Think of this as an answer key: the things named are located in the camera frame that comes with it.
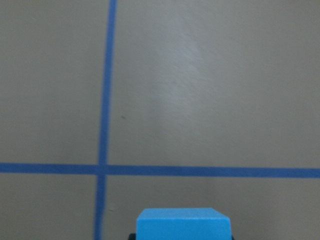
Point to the blue cube block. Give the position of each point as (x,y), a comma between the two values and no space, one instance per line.
(182,224)

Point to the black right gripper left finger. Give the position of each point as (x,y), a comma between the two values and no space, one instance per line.
(132,236)

